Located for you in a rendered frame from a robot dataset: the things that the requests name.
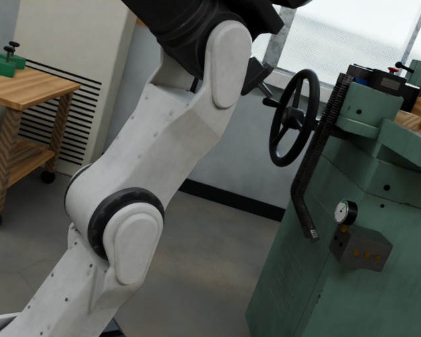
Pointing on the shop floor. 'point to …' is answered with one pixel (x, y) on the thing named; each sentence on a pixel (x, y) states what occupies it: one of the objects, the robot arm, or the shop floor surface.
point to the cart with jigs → (13, 174)
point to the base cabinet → (307, 289)
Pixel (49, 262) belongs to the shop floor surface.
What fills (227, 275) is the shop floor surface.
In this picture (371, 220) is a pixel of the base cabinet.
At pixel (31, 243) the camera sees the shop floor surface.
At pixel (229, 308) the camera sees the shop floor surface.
